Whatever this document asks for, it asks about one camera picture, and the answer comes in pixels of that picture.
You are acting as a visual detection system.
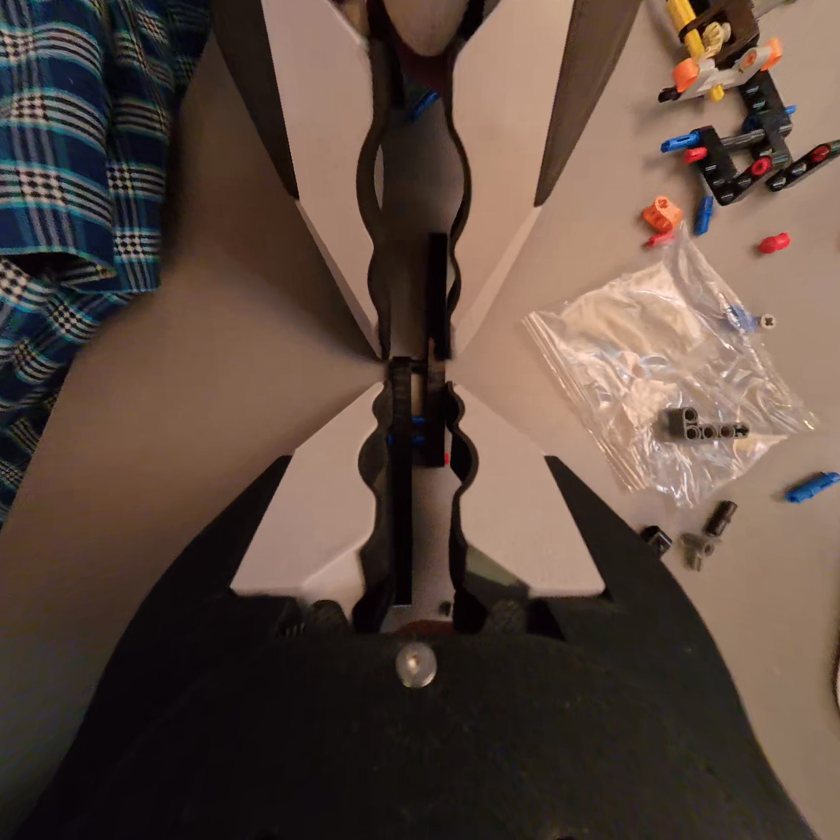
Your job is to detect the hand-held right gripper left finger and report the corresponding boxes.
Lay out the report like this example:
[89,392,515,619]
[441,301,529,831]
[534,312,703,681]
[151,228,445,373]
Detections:
[230,381,395,624]

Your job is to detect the multicoloured lego chassis assembly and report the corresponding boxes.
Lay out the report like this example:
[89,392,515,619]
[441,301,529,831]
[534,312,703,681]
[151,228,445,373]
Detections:
[658,0,840,208]

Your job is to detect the dark grey angled lego beam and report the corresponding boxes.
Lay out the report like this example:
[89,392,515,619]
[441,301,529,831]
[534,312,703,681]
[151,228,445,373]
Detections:
[652,406,751,442]

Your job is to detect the orange lego connector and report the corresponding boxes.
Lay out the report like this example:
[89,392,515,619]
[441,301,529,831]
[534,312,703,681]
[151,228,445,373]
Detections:
[641,195,684,235]

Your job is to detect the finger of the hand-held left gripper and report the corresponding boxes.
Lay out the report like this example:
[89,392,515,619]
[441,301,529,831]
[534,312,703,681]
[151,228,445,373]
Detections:
[446,0,574,361]
[261,0,395,361]

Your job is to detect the long black lego beam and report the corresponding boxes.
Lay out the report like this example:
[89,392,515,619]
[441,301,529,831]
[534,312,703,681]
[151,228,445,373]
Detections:
[386,356,416,606]

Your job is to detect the black beam assembly blue pins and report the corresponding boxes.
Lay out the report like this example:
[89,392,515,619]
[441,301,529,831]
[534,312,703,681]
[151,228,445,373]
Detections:
[387,231,455,469]

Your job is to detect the clear zip bag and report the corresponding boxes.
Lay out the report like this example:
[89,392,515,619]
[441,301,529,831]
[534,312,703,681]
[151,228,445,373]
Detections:
[522,222,819,510]

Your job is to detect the blue plaid shirt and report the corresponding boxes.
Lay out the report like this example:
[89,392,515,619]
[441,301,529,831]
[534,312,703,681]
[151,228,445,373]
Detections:
[0,0,212,526]

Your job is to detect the grey lego axle connector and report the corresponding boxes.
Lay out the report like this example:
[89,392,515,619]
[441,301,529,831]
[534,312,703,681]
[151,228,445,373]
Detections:
[680,531,720,572]

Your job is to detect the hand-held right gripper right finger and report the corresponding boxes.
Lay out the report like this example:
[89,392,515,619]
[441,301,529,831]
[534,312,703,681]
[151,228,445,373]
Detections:
[448,382,606,611]

